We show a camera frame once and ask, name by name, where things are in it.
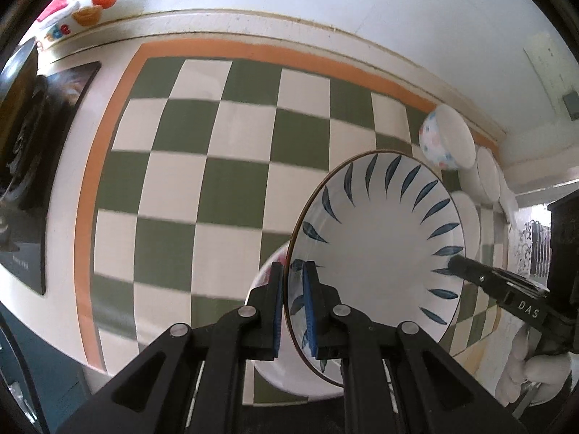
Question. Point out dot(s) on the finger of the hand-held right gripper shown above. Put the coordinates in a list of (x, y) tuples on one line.
[(479, 275)]

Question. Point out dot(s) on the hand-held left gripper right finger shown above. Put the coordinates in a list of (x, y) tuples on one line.
[(311, 312)]

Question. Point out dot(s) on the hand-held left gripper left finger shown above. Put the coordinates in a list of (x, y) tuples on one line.
[(277, 307)]

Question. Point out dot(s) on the pink rimmed white plate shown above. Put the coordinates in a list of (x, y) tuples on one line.
[(280, 382)]

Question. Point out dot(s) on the blue leaf pattern plate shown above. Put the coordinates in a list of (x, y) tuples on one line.
[(384, 244)]

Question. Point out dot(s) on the plain white bowl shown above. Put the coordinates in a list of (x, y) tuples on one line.
[(484, 172)]

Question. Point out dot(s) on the floral print bowl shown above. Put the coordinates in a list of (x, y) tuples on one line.
[(436, 144)]

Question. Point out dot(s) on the person's right hand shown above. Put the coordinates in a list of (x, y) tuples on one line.
[(538, 368)]

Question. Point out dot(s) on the sliding glass door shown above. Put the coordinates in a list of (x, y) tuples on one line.
[(531, 246)]

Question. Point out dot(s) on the green white checkered cloth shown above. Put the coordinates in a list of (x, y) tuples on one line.
[(226, 144)]

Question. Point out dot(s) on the grey plug adapter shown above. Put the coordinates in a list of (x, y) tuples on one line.
[(571, 106)]

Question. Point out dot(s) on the blue kitchen cabinet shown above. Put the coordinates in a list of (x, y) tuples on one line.
[(40, 352)]

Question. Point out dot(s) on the black glass gas stove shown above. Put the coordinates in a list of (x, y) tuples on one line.
[(63, 113)]

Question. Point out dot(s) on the dark wok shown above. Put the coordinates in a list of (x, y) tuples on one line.
[(20, 68)]

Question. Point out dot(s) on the gold ingot wall sticker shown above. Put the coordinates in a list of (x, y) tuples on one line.
[(87, 16)]

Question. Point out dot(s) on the colourful lettered wall sticker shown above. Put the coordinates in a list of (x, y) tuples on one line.
[(56, 32)]

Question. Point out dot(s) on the pink wall sticker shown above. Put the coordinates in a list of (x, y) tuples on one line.
[(56, 9)]

